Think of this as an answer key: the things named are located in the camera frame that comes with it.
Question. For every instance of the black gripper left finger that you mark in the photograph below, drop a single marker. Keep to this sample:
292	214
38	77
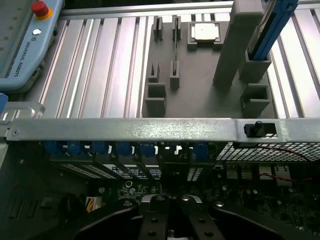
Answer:
157	220

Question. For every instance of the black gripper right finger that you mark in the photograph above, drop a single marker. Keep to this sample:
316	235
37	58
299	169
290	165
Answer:
197	222

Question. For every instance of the green motherboard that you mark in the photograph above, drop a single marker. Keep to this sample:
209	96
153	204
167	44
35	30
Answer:
262	200

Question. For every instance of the blue slot clip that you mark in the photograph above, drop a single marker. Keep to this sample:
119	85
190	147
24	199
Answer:
200	148
147	149
52	147
74	147
99	148
125	148

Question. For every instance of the black open PC case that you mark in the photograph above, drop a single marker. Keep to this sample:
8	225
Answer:
125	130

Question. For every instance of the grey parts rack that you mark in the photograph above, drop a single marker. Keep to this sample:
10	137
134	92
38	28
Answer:
200	87

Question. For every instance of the green RAM stick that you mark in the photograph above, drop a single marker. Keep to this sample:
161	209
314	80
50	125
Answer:
176	37

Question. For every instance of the silver CPU chip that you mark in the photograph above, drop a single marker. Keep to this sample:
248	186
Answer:
205	32

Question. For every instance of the blue case latch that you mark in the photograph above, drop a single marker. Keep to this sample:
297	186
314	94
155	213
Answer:
2	102

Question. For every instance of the Universal Robots teach pendant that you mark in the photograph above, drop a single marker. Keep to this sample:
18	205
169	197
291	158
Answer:
25	50

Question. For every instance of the black chassis switch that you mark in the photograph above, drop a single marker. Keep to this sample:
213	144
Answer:
252	129

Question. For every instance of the hard disk with blue bracket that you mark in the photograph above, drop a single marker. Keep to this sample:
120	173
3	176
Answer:
270	32

